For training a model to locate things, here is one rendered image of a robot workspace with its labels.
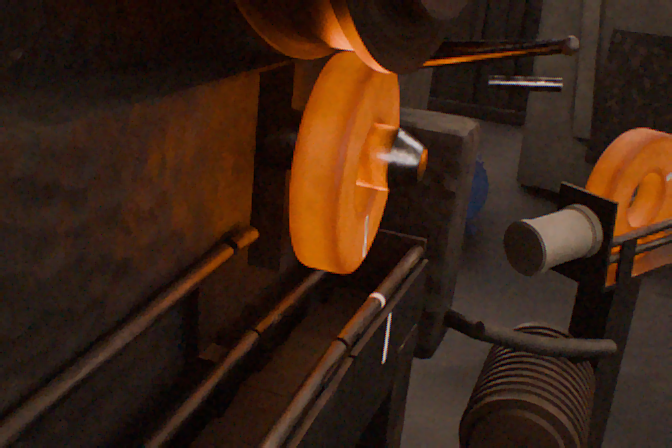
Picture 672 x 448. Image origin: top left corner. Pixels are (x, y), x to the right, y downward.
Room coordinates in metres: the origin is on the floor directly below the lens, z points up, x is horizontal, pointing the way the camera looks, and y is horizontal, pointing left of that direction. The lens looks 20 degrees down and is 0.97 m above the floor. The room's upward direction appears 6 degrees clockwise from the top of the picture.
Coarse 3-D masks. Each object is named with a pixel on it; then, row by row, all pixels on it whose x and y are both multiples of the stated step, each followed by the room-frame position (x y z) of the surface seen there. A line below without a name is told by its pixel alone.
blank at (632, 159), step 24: (624, 144) 0.89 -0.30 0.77; (648, 144) 0.89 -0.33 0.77; (600, 168) 0.88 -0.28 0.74; (624, 168) 0.87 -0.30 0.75; (648, 168) 0.89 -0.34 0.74; (600, 192) 0.86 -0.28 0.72; (624, 192) 0.87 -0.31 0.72; (648, 192) 0.94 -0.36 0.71; (624, 216) 0.88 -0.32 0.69; (648, 216) 0.92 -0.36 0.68
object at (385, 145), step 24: (264, 120) 0.56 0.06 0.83; (288, 120) 0.56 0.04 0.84; (264, 144) 0.56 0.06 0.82; (288, 144) 0.55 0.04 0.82; (384, 144) 0.54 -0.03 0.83; (408, 144) 0.54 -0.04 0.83; (288, 168) 0.56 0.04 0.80; (360, 168) 0.54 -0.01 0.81; (384, 168) 0.53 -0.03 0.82; (408, 168) 0.53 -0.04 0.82
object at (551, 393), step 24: (552, 336) 0.89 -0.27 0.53; (504, 360) 0.84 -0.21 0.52; (528, 360) 0.82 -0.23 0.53; (552, 360) 0.82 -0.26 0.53; (480, 384) 0.80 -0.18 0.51; (504, 384) 0.77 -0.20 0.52; (528, 384) 0.77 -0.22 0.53; (552, 384) 0.77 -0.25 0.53; (576, 384) 0.81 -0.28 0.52; (480, 408) 0.75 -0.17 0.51; (504, 408) 0.74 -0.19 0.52; (528, 408) 0.74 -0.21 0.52; (552, 408) 0.74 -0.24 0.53; (576, 408) 0.77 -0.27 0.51; (480, 432) 0.74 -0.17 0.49; (504, 432) 0.73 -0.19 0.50; (528, 432) 0.72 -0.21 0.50; (552, 432) 0.72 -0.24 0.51; (576, 432) 0.73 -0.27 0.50
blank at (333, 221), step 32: (352, 64) 0.54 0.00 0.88; (320, 96) 0.51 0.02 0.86; (352, 96) 0.51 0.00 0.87; (384, 96) 0.57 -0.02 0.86; (320, 128) 0.50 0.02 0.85; (352, 128) 0.50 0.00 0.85; (320, 160) 0.49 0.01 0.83; (352, 160) 0.51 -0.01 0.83; (320, 192) 0.49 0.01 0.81; (352, 192) 0.52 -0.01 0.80; (384, 192) 0.60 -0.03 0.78; (320, 224) 0.49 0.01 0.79; (352, 224) 0.52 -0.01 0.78; (320, 256) 0.50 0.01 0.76; (352, 256) 0.53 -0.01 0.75
